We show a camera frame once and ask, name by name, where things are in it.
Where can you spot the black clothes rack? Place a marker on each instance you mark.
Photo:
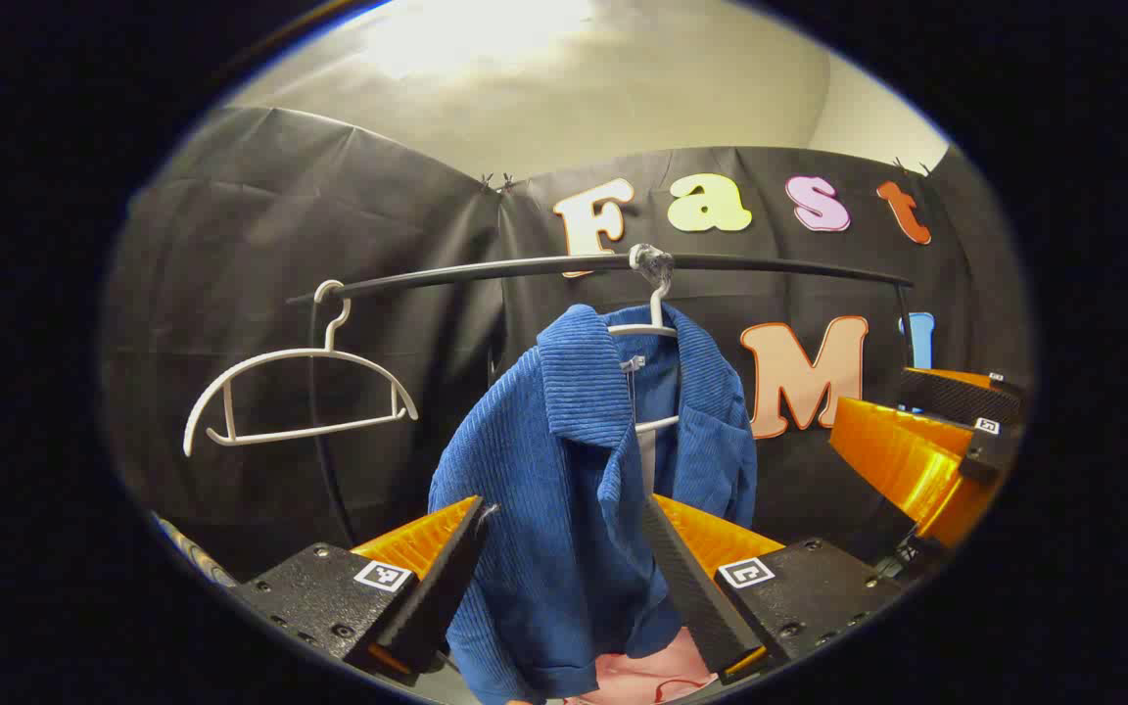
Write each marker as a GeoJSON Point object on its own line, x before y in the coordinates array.
{"type": "Point", "coordinates": [486, 271]}

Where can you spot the grey tape wad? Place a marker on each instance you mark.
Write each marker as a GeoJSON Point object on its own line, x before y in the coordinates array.
{"type": "Point", "coordinates": [650, 260]}

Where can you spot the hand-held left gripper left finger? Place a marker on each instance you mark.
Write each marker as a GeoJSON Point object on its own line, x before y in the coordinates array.
{"type": "Point", "coordinates": [437, 597]}

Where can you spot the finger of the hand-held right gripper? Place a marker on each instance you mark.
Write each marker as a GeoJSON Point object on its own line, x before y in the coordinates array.
{"type": "Point", "coordinates": [956, 397]}
{"type": "Point", "coordinates": [907, 460]}

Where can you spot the black backdrop clip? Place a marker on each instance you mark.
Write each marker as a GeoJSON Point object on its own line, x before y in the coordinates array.
{"type": "Point", "coordinates": [909, 166]}
{"type": "Point", "coordinates": [497, 182]}

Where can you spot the black backdrop cloth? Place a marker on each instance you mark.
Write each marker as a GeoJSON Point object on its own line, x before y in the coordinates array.
{"type": "Point", "coordinates": [280, 245]}

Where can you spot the pink laundry hamper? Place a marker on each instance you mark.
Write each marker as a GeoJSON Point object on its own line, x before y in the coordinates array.
{"type": "Point", "coordinates": [642, 678]}

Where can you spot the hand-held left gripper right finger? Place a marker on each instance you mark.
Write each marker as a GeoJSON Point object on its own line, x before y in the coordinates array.
{"type": "Point", "coordinates": [691, 587]}

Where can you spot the blue ribbed knit shirt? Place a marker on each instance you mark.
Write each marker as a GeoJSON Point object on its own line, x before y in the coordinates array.
{"type": "Point", "coordinates": [544, 490]}

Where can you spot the white clothes hanger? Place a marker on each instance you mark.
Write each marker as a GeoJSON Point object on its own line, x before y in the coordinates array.
{"type": "Point", "coordinates": [657, 315]}
{"type": "Point", "coordinates": [309, 354]}

